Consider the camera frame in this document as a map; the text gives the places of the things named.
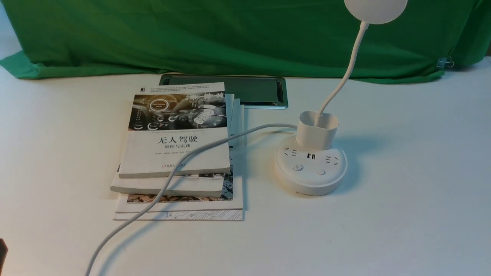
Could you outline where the white desk lamp with sockets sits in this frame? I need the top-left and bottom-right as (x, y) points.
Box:
(275, 0), (407, 196)

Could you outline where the bottom book with circuit pattern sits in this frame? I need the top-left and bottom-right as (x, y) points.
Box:
(113, 104), (245, 222)

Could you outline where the white power cable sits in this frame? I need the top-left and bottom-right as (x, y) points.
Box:
(84, 123), (298, 276)

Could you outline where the top book with car cover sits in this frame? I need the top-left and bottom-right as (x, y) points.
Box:
(118, 82), (233, 179)

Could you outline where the green backdrop cloth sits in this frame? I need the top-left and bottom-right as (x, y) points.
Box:
(1, 0), (491, 84)

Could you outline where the metal binder clip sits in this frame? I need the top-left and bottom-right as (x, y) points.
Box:
(435, 56), (455, 71)

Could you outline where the dark object at left edge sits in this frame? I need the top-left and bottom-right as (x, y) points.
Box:
(0, 239), (8, 273)

